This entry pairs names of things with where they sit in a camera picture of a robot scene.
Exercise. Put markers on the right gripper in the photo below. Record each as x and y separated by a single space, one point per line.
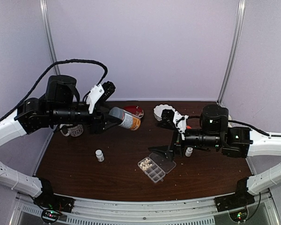
170 153

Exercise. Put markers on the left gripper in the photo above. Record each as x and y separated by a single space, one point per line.
97 123

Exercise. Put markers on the grey capped supplement bottle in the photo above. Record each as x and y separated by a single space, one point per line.
128 120

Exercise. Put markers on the small white bottle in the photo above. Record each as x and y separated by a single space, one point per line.
99 155
188 151

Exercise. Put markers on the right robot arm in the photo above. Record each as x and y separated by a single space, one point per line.
213 129

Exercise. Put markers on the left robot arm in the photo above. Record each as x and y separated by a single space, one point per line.
60 105

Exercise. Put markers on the white scalloped dish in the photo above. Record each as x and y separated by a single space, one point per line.
159 109

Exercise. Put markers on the red floral plate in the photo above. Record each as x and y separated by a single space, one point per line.
136 110

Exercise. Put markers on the clear plastic pill organizer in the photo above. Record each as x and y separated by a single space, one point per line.
156 167

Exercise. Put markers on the floral mug yellow inside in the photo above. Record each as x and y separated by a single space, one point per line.
71 130

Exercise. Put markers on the white cup at right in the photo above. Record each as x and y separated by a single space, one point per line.
230 125

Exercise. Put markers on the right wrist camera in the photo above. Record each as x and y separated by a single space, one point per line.
178 119

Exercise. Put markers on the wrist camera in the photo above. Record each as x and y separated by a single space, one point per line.
98 94
178 119

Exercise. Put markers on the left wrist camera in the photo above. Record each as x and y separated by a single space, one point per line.
98 94

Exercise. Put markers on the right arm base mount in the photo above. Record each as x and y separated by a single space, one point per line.
236 202

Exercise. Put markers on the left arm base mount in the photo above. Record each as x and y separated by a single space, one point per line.
52 205

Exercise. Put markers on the front aluminium rail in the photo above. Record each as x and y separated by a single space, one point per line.
200 211

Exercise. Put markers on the left aluminium frame post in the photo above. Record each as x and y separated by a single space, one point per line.
47 29

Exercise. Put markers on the aluminium frame post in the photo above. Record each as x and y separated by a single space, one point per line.
47 29
233 51

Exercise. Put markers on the right aluminium frame post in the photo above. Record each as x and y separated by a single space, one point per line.
233 51

